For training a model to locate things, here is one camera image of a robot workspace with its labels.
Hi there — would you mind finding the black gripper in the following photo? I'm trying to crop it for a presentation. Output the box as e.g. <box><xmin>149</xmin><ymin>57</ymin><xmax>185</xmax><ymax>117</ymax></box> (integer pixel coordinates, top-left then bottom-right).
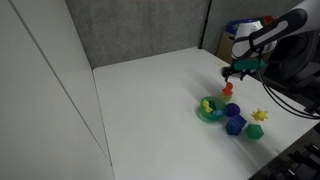
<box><xmin>221</xmin><ymin>65</ymin><xmax>251</xmax><ymax>83</ymax></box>

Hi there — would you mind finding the orange toy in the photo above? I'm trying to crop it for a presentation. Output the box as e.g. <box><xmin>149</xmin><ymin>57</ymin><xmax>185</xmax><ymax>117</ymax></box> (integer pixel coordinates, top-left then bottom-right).
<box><xmin>221</xmin><ymin>81</ymin><xmax>235</xmax><ymax>97</ymax></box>

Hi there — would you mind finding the yellow figure toy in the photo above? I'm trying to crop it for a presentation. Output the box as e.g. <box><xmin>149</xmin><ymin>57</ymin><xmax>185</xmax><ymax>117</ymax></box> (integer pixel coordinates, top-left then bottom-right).
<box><xmin>200</xmin><ymin>98</ymin><xmax>214</xmax><ymax>115</ymax></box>

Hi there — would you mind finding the yellow spiky star toy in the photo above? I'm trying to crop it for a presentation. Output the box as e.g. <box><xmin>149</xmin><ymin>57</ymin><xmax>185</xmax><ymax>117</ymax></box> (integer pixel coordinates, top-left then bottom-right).
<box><xmin>251</xmin><ymin>107</ymin><xmax>269</xmax><ymax>123</ymax></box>

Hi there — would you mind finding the green bowl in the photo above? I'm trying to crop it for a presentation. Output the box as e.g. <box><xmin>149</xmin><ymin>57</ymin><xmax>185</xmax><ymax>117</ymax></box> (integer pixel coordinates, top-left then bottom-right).
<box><xmin>195</xmin><ymin>95</ymin><xmax>228</xmax><ymax>123</ymax></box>

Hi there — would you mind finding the light green cube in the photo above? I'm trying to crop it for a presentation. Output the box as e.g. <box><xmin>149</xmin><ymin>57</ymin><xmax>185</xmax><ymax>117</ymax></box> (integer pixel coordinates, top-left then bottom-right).
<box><xmin>219</xmin><ymin>92</ymin><xmax>234</xmax><ymax>103</ymax></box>

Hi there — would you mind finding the cardboard box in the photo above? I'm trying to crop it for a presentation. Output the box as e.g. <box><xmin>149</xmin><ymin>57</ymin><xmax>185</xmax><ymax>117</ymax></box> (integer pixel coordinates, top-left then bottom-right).
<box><xmin>215</xmin><ymin>30</ymin><xmax>238</xmax><ymax>65</ymax></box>

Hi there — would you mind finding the purple bumpy ball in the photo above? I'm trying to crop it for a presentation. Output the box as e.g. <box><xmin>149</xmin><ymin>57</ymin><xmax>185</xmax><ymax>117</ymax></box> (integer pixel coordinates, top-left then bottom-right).
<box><xmin>225</xmin><ymin>102</ymin><xmax>241</xmax><ymax>118</ymax></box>

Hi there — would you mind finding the blue cube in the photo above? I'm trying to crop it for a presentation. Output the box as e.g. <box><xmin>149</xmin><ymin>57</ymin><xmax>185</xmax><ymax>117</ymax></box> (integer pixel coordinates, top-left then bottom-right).
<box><xmin>225</xmin><ymin>114</ymin><xmax>248</xmax><ymax>137</ymax></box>

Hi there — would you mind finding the blue white package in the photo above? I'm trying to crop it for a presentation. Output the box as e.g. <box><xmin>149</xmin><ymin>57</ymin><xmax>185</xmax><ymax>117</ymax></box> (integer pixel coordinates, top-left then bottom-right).
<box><xmin>225</xmin><ymin>17</ymin><xmax>265</xmax><ymax>35</ymax></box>

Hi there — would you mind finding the black stand pole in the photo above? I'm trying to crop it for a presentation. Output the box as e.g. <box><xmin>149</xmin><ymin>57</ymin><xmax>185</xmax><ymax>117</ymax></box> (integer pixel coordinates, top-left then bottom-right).
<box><xmin>198</xmin><ymin>0</ymin><xmax>213</xmax><ymax>50</ymax></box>

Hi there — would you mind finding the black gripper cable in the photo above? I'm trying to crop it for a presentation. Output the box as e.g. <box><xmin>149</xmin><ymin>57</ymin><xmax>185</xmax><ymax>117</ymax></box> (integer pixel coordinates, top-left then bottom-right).
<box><xmin>257</xmin><ymin>46</ymin><xmax>320</xmax><ymax>121</ymax></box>

